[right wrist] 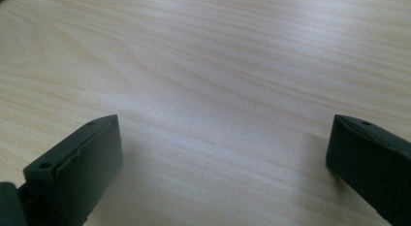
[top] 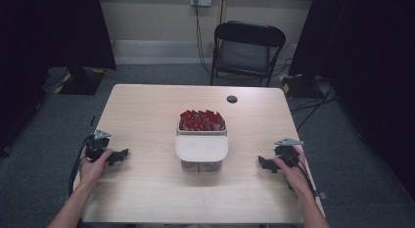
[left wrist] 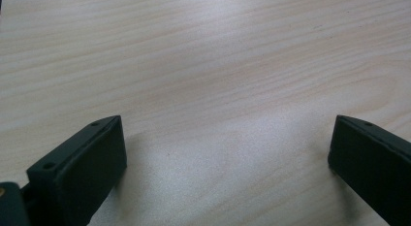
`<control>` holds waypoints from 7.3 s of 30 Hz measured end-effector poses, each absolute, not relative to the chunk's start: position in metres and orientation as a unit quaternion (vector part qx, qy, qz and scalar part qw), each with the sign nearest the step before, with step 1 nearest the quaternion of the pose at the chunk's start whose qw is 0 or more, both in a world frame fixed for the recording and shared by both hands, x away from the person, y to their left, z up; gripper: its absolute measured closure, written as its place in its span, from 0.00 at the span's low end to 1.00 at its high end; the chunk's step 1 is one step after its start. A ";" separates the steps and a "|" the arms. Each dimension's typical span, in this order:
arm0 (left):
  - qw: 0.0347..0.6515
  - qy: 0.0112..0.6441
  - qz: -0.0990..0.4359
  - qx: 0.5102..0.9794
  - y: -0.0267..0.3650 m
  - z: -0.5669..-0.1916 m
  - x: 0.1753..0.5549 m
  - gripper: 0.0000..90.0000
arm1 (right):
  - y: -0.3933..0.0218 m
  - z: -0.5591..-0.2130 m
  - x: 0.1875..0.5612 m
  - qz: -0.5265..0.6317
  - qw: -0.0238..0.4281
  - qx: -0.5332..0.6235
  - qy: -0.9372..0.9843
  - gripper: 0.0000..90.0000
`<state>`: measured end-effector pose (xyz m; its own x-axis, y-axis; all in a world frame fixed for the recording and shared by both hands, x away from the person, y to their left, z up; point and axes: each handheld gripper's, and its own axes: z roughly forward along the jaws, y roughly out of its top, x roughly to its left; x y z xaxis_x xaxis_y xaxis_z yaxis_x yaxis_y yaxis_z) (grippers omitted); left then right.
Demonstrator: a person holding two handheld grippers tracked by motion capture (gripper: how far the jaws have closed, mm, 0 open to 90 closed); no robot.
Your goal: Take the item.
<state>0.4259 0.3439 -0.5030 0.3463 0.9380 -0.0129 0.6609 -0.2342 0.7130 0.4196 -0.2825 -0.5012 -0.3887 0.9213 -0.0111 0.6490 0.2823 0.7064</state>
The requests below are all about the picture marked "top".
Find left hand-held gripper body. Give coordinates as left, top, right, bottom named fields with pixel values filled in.
left=85, top=128, right=113, bottom=162

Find black yellow-striped stand base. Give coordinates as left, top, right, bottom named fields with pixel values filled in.
left=54, top=67, right=108, bottom=96
left=279, top=72, right=324, bottom=100

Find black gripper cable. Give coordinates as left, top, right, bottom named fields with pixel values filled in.
left=67, top=133, right=96, bottom=197
left=295, top=157, right=317, bottom=200

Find black folding chair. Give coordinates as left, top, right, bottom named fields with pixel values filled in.
left=209, top=20, right=288, bottom=88

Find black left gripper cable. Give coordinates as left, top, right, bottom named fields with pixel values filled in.
left=67, top=133, right=96, bottom=197

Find black curtain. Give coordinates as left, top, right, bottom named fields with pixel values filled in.
left=0, top=0, right=117, bottom=158
left=288, top=0, right=415, bottom=203

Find black floor cables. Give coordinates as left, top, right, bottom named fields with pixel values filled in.
left=289, top=78, right=339, bottom=132

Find person's right hand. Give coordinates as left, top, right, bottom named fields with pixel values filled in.
left=271, top=145, right=311, bottom=199

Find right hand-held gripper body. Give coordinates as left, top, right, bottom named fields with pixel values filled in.
left=273, top=137, right=304, bottom=168

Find person's left hand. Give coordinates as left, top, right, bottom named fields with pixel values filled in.
left=78, top=146, right=115, bottom=187

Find pile of red packets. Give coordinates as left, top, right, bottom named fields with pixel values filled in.
left=178, top=109, right=227, bottom=132

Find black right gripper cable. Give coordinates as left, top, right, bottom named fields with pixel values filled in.
left=295, top=157, right=317, bottom=200

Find clear plastic storage box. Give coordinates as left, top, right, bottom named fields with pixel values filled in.
left=176, top=118, right=228, bottom=174

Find black wall socket cable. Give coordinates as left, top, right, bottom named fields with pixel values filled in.
left=194, top=0, right=213, bottom=76

